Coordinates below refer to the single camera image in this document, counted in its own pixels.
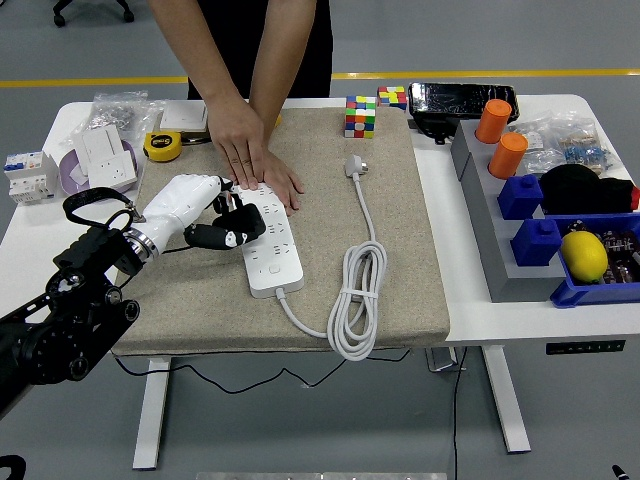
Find white wall switch panel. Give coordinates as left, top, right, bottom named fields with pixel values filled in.
left=158, top=99, right=210, bottom=134

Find clear bag small parts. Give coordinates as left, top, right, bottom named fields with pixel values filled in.
left=509, top=119, right=566, bottom=175

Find yellow tape measure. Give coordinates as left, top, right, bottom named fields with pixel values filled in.
left=143, top=130, right=183, bottom=163

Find clear bag of resistors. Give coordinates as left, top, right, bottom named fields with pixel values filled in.
left=554, top=112, right=624, bottom=177

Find large colourful puzzle cube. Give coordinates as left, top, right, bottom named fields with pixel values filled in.
left=343, top=94, right=377, bottom=140

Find black plug adapter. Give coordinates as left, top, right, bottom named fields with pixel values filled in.
left=212, top=202, right=268, bottom=245

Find plain white wall plate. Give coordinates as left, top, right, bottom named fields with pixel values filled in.
left=71, top=124, right=127, bottom=174

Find purple bowl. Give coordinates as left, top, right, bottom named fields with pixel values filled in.
left=58, top=138, right=140, bottom=205

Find yellow lemon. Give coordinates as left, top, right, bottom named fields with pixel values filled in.
left=559, top=231, right=609, bottom=285

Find white power strip cord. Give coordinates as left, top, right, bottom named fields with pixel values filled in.
left=273, top=153, right=389, bottom=362

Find clear bag metal parts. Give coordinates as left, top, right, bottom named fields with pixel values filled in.
left=89, top=89, right=167, bottom=146

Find blue plastic bin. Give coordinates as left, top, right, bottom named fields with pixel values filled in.
left=548, top=212, right=640, bottom=310

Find black office chair base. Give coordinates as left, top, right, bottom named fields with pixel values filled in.
left=52, top=0, right=136, bottom=29

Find white power strip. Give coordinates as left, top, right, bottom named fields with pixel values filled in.
left=230, top=183, right=305, bottom=300

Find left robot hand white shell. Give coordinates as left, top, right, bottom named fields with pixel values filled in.
left=133, top=172, right=250, bottom=251

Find black fabric bundle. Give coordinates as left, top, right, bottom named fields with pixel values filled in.
left=538, top=163, right=640, bottom=216

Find thin black plug cord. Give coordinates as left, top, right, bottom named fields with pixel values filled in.
left=110, top=244, right=412, bottom=396

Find black table control panel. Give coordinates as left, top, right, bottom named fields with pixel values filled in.
left=544, top=339, right=627, bottom=356

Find person's torso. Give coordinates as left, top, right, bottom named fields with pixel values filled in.
left=187, top=0, right=334, bottom=101

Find blue peg block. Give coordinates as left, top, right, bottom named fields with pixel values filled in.
left=509, top=218, right=564, bottom=267
left=497, top=173, right=545, bottom=221

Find black device stand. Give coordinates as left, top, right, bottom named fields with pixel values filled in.
left=409, top=117, right=464, bottom=146

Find white circuit breaker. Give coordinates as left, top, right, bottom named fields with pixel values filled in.
left=3, top=149, right=60, bottom=206

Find white table leg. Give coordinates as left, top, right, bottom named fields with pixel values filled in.
left=132, top=357, right=174, bottom=471
left=480, top=345, right=531, bottom=455

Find black hanging power cable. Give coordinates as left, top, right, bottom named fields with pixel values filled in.
left=451, top=346, right=469, bottom=480

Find black glossy flat device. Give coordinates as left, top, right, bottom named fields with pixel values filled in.
left=407, top=81, right=520, bottom=122

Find dark cylinders bundle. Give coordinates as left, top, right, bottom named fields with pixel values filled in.
left=564, top=219, right=640, bottom=286

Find person's left hand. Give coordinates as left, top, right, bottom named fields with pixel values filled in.
left=257, top=147, right=305, bottom=217

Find person's right hand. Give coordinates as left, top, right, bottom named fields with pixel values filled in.
left=205, top=97, right=266, bottom=191

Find small colourful puzzle cube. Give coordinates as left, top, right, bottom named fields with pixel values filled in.
left=376, top=85, right=408, bottom=112

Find grey-brown mat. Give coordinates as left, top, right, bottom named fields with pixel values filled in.
left=110, top=106, right=451, bottom=357

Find orange cylinder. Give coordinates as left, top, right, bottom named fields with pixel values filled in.
left=488, top=132, right=529, bottom=180
left=474, top=98, right=512, bottom=144

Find white wall socket plate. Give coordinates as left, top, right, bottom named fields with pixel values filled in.
left=85, top=152, right=140, bottom=195

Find grey stepped peg base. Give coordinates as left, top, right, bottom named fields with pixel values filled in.
left=449, top=119, right=569, bottom=305

